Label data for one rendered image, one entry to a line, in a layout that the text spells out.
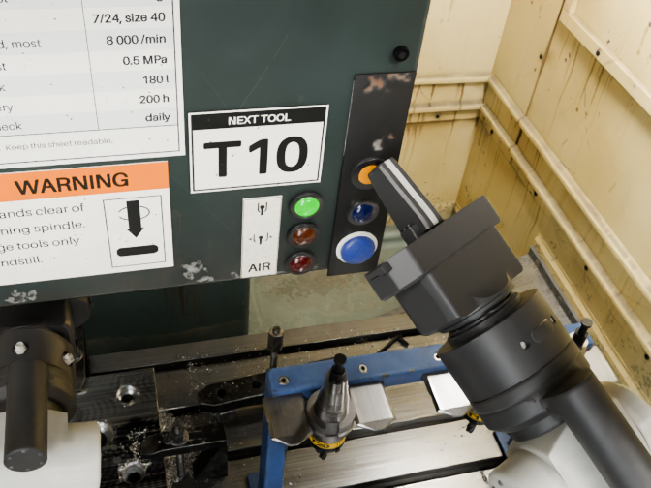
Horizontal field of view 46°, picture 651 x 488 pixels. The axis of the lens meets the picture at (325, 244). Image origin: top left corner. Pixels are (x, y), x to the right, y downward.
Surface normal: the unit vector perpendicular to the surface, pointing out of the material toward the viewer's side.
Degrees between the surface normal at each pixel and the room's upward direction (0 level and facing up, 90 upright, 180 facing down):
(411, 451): 0
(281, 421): 0
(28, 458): 89
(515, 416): 71
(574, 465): 33
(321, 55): 90
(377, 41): 90
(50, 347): 37
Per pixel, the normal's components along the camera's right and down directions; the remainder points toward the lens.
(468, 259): 0.43, -0.36
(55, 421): 0.25, -0.73
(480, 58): 0.25, 0.69
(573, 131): -0.95, 0.10
